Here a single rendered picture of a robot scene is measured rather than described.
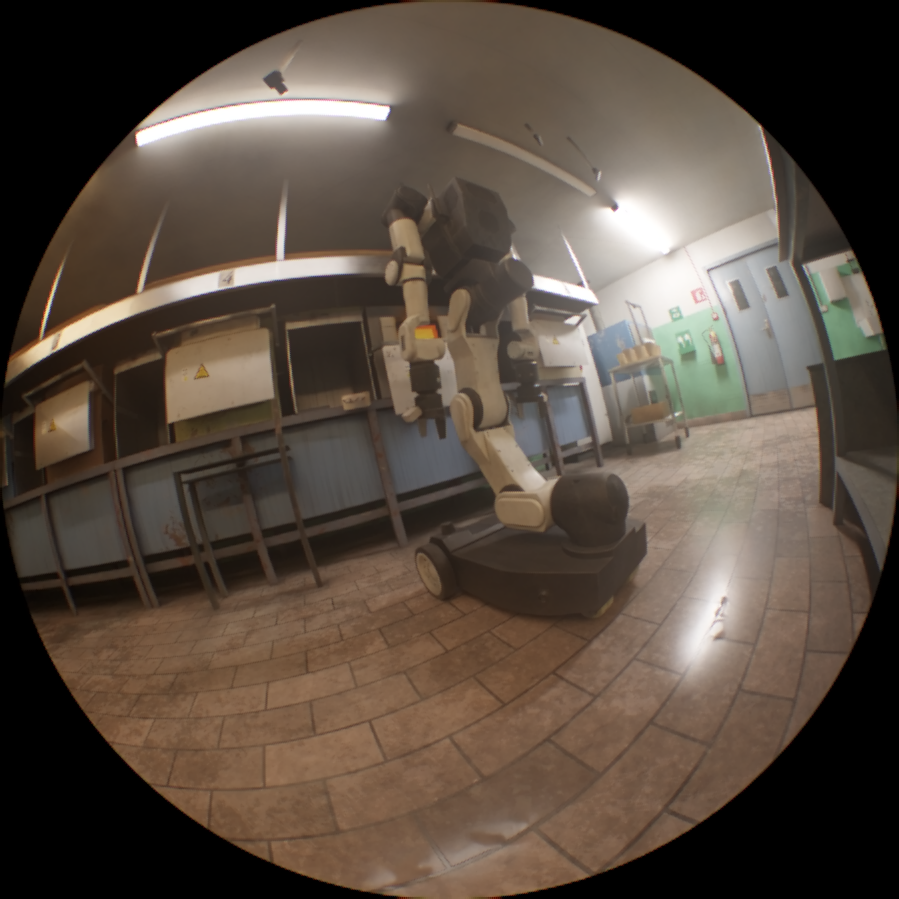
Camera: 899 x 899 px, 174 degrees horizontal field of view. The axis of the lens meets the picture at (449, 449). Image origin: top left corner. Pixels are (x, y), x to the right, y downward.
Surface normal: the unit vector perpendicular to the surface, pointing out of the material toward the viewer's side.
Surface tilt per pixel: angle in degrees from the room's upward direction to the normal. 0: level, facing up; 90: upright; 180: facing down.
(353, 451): 90
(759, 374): 90
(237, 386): 90
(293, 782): 0
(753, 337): 90
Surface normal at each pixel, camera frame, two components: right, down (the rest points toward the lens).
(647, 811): -0.22, -0.97
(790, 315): -0.86, 0.21
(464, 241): -0.65, 0.59
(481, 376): 0.55, 0.06
